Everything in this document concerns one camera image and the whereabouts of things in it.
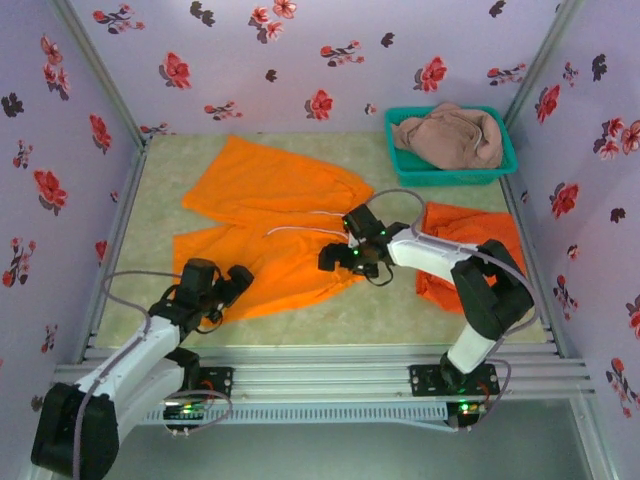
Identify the aluminium frame post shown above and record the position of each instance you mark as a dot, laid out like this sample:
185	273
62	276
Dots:
543	60
103	70
595	445

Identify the aluminium table side rail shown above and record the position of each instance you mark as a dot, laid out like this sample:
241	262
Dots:
130	190
513	192

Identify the dusty pink shorts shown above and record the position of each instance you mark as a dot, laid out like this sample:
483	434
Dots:
450	140

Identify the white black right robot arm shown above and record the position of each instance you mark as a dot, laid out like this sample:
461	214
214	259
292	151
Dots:
490	300

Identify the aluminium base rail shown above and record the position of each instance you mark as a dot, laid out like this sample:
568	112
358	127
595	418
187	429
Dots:
325	372

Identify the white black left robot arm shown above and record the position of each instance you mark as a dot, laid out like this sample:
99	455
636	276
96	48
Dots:
135	350

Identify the red-orange shorts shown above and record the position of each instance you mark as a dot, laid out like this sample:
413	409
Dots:
450	220

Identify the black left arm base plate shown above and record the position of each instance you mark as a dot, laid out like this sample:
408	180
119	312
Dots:
220	382

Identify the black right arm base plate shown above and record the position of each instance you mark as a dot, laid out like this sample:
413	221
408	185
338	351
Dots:
425	380

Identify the light orange shorts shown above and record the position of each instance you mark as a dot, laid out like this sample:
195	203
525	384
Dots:
260	180

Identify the teal plastic basket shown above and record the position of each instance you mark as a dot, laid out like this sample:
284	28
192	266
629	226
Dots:
450	178

